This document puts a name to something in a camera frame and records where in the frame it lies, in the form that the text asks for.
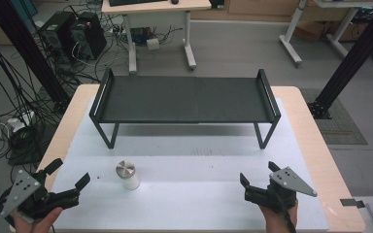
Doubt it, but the black computer tower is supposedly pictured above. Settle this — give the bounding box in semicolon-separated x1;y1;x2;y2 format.
38;11;78;64
69;12;108;61

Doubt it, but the black metal stand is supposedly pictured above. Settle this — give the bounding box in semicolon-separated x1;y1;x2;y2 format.
306;0;373;120
0;0;72;113

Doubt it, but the cardboard box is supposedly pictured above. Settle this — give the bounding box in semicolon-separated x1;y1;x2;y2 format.
292;20;330;42

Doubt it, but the white table mat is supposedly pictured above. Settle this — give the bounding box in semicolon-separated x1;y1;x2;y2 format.
51;96;330;233

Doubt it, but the person's right hand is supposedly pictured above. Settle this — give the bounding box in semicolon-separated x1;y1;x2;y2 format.
259;199;299;233

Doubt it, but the grey floor mat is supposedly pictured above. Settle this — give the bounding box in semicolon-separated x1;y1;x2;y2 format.
299;87;369;146

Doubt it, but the small dark flat bracket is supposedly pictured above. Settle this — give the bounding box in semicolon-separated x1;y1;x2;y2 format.
339;197;366;210

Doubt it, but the wooden desk with white legs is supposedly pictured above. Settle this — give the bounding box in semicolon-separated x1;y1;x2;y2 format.
101;0;213;75

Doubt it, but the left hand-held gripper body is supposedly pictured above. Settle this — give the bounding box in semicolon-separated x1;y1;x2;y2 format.
0;169;80;226

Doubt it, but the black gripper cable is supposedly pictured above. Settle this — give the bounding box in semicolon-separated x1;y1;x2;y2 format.
273;187;297;233

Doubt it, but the small white box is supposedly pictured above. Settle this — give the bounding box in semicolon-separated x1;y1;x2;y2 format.
146;37;160;51

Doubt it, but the white jar with metal lid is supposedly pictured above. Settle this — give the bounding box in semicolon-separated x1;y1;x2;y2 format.
115;160;141;191

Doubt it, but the person's left hand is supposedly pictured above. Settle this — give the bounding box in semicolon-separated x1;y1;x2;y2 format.
12;206;64;233

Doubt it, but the bundle of black cables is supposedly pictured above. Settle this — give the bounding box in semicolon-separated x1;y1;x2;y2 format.
0;18;79;166

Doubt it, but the black metal shelf rack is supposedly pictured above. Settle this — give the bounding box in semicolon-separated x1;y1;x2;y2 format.
88;67;283;150

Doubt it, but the white desk frame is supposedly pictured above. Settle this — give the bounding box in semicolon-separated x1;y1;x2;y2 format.
278;0;373;68

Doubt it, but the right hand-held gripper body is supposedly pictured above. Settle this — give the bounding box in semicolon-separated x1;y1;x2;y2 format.
244;166;319;215

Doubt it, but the white power strip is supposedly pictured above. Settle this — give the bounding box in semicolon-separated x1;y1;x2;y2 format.
7;111;36;133

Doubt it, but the black keyboard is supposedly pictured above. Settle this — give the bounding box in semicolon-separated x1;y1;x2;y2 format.
108;0;168;8

